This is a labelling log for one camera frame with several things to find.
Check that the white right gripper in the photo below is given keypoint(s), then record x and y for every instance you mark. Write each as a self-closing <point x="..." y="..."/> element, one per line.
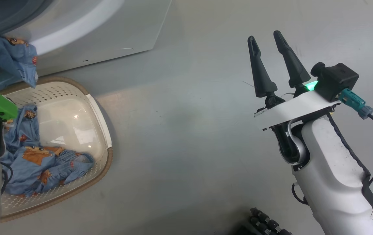
<point x="297" y="107"/>

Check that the blue printed pajama shirt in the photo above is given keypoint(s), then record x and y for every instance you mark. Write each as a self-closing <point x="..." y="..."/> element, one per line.
<point x="7" y="55"/>

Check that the blue printed pajama pants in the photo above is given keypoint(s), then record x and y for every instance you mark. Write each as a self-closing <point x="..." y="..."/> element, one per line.
<point x="36" y="166"/>

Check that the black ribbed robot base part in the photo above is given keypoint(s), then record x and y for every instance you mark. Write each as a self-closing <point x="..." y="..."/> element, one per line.
<point x="268" y="223"/>

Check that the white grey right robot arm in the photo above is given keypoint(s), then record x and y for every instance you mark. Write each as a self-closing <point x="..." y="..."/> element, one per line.
<point x="330" y="169"/>

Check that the white front-load washing machine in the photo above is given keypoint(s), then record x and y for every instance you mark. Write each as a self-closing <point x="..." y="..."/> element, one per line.
<point x="108" y="32"/>

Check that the cream perforated laundry basket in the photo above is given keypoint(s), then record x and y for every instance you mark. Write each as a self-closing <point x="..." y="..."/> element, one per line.
<point x="75" y="124"/>

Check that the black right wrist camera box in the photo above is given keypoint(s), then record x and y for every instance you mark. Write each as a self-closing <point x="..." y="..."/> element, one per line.
<point x="336" y="80"/>

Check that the teal right camera connector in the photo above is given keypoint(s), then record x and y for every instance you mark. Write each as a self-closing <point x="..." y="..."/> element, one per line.
<point x="356" y="101"/>

